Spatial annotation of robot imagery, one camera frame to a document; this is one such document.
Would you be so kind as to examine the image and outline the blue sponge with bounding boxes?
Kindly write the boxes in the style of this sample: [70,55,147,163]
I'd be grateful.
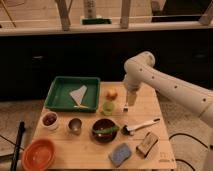
[109,143,132,167]

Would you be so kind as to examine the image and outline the green vegetable in bowl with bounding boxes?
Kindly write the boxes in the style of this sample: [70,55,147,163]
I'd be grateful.
[92,126,119,134]

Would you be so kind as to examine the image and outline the dark brown bowl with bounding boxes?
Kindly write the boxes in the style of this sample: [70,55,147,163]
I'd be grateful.
[92,118,119,143]

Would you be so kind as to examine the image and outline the black cable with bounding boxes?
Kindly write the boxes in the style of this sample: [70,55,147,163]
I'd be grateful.
[168,132,211,171]

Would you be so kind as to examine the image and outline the white paper piece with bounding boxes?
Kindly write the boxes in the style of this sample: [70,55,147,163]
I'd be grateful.
[70,85,87,105]

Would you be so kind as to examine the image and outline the small yellow-red apple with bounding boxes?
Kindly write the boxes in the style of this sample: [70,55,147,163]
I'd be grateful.
[106,89,118,100]

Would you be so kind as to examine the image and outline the black pole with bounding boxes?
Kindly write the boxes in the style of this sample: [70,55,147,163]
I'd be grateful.
[10,121,25,171]

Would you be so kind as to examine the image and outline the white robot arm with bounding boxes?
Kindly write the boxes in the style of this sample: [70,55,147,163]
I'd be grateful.
[123,51,213,145]

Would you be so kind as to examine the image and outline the green base object on shelf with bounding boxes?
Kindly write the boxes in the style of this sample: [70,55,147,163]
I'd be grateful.
[82,18,112,25]

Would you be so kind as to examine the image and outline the black white dish brush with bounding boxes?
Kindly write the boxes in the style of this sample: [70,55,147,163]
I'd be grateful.
[121,118,160,136]

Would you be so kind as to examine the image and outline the orange plastic bowl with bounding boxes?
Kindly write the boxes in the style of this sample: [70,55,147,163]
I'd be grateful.
[21,139,55,171]

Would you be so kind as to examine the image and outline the white bowl with red food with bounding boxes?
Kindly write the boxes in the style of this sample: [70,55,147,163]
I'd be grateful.
[41,112,59,131]

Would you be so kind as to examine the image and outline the light green cup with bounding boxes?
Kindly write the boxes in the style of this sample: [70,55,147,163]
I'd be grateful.
[102,101,115,116]

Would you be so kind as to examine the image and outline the metal cup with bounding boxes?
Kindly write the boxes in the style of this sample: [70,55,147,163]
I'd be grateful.
[68,118,82,135]

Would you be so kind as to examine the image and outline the brown wooden block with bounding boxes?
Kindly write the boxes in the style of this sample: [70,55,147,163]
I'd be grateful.
[136,132,158,157]

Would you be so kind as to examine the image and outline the green plastic tray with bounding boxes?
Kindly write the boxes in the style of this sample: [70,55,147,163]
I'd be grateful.
[45,76,100,112]

